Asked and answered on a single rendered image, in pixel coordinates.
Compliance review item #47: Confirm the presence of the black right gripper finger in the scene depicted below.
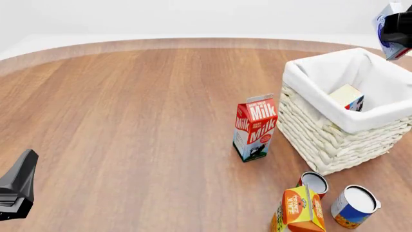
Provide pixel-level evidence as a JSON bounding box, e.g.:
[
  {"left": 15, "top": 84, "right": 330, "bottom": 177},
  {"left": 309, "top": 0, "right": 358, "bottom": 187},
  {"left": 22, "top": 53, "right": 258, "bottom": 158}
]
[{"left": 380, "top": 4, "right": 412, "bottom": 48}]

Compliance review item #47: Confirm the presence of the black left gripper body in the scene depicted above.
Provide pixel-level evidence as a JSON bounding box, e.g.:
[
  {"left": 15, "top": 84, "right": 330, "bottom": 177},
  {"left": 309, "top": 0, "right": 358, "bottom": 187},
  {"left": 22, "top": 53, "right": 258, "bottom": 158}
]
[{"left": 0, "top": 187, "right": 35, "bottom": 222}]

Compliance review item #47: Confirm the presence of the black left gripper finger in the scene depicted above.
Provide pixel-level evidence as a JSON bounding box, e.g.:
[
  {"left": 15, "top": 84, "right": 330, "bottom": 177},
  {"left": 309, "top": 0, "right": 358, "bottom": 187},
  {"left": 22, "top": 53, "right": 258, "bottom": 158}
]
[{"left": 0, "top": 149, "right": 40, "bottom": 198}]

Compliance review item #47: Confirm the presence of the white blue cream cheese box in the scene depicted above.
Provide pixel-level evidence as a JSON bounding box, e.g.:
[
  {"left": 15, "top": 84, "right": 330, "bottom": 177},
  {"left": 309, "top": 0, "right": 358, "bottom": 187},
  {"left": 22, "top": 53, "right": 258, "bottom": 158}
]
[{"left": 371, "top": 0, "right": 412, "bottom": 62}]

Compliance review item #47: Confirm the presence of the cream yellow butter box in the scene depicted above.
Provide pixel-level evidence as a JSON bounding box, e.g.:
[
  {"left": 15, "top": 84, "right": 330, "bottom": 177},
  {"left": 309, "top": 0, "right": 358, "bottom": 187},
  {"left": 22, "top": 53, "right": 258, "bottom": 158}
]
[{"left": 328, "top": 83, "right": 366, "bottom": 113}]

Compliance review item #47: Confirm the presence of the white cloth basket liner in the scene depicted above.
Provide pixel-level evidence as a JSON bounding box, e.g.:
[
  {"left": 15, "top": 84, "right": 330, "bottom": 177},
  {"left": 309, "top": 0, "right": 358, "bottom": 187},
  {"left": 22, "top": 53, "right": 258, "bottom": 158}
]
[{"left": 283, "top": 47, "right": 412, "bottom": 135}]

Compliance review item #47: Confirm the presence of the white woven basket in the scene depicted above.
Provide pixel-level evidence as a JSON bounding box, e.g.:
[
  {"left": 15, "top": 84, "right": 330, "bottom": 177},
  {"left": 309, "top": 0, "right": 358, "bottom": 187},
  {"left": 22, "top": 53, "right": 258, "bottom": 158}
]
[{"left": 276, "top": 47, "right": 412, "bottom": 177}]

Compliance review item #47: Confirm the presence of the red white milk carton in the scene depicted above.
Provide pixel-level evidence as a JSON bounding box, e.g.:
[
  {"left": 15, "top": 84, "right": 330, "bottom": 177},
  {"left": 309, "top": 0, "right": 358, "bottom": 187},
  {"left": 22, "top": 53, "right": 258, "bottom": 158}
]
[{"left": 232, "top": 93, "right": 279, "bottom": 164}]

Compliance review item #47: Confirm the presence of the red label tin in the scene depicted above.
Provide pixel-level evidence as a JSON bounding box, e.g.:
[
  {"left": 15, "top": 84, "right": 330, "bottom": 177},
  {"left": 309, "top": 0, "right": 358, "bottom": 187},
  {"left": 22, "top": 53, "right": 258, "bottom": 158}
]
[{"left": 299, "top": 170, "right": 330, "bottom": 200}]

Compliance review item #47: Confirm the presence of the blue orange label tin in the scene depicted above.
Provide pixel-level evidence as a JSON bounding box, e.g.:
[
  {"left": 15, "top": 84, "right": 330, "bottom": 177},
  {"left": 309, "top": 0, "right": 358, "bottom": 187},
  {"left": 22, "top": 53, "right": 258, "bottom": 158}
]
[{"left": 330, "top": 184, "right": 382, "bottom": 230}]

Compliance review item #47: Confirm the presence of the orange juice carton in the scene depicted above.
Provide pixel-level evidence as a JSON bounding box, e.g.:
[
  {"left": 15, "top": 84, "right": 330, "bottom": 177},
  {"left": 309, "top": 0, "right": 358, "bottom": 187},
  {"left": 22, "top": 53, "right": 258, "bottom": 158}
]
[{"left": 270, "top": 184, "right": 327, "bottom": 232}]

